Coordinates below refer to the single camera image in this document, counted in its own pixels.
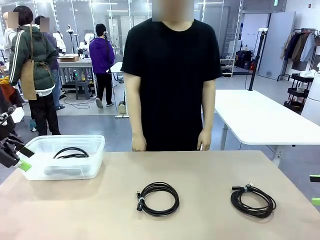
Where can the coat rack with clothes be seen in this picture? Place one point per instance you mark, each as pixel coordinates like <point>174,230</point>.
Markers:
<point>300,47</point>

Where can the person in blue jeans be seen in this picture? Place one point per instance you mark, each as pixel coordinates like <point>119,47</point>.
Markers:
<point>56,82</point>

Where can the clear plastic storage container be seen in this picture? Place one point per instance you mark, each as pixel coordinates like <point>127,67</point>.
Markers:
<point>95,160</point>

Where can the black camera pole stand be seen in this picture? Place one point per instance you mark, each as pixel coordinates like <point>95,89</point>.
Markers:
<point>255,67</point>

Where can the grey plastic stool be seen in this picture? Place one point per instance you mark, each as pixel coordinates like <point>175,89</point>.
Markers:
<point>82,90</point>

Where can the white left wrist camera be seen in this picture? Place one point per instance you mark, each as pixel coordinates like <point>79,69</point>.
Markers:
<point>17,115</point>

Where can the white robot head on stand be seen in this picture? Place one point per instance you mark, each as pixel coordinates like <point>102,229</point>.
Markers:
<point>70,31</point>

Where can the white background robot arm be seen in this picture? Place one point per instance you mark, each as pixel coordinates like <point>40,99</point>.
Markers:
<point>60,42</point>
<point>86,37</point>

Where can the brown cardboard box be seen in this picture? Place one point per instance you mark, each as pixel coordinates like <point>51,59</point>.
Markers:
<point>69,59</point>

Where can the black bags pile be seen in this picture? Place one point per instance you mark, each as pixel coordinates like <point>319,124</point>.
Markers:
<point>243,58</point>

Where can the person's right hand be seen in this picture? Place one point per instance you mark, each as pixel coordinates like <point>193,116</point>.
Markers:
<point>139,143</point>

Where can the wooden shoe rack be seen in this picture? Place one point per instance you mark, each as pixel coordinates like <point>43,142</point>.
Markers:
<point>227,67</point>

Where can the person's left forearm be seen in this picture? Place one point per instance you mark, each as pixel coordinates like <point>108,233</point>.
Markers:
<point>208,117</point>

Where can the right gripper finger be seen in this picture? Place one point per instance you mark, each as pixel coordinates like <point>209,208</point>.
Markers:
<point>315,178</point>
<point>316,200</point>

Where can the large white table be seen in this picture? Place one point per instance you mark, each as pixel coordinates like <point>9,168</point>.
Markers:
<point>262,115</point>

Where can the person in black t-shirt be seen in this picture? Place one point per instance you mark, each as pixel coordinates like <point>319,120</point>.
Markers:
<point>170,75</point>

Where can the person's left hand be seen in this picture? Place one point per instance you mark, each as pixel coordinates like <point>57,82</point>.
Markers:
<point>205,140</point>

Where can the person in green jacket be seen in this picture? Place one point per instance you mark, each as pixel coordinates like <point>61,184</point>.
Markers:
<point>37,57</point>

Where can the small white desk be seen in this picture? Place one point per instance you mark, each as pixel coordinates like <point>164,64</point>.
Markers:
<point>117,67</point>

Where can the grey background workbench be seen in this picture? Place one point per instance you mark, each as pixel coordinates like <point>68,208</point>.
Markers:
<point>70,72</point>

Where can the black utility cart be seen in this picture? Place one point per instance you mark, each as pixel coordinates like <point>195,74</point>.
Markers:
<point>297,93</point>

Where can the person's right forearm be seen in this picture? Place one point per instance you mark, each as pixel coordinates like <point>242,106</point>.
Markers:
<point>136,120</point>

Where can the white cylindrical machine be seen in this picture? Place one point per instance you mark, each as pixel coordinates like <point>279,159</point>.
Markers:
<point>313,100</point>

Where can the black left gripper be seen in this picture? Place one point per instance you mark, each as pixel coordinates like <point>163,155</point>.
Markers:
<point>5,135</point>

